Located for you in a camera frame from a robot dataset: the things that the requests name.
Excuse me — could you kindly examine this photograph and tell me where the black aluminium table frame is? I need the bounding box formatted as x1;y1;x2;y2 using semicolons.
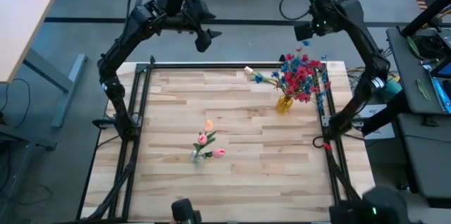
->
75;54;383;223

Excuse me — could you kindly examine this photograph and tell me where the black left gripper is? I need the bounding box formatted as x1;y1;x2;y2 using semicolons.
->
182;13;223;54

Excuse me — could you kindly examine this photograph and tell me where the grey base plate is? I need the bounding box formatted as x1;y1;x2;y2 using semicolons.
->
364;104;395;141

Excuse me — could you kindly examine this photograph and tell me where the light wooden side table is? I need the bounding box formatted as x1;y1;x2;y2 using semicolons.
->
0;0;89;129

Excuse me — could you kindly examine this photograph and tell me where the green fallen leaf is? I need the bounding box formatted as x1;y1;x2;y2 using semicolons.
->
416;78;432;102
407;35;422;59

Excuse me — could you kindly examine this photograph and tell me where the amber glass vase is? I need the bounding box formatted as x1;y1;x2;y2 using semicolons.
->
275;94;295;115

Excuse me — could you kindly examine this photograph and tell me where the black diagonal strut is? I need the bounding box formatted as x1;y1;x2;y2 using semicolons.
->
400;0;451;38

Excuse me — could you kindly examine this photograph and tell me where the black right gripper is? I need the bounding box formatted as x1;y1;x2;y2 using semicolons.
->
294;4;336;42

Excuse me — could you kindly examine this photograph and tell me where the laptop with blue screen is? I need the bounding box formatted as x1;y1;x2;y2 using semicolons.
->
429;58;451;115

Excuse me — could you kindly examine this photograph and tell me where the teal round object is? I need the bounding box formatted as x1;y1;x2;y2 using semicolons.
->
382;77;401;101

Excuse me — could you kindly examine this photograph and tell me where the pale cream tulip flower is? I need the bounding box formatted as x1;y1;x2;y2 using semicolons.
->
243;66;283;89

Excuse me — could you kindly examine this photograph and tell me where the peach orange tulip flower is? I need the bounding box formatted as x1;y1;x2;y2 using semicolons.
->
202;118;216;140

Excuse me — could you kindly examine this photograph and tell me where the clear glass vase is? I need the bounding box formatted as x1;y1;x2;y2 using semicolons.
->
190;149;205;166

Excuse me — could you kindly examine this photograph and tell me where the dark grey equipment cart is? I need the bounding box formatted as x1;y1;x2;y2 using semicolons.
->
385;26;451;207

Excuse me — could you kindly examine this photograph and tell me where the thin blue flower sprig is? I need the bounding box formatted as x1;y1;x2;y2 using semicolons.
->
301;39;328;63

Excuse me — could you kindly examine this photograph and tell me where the pink tulip flower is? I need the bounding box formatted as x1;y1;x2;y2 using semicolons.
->
202;147;226;160
192;132;216;154

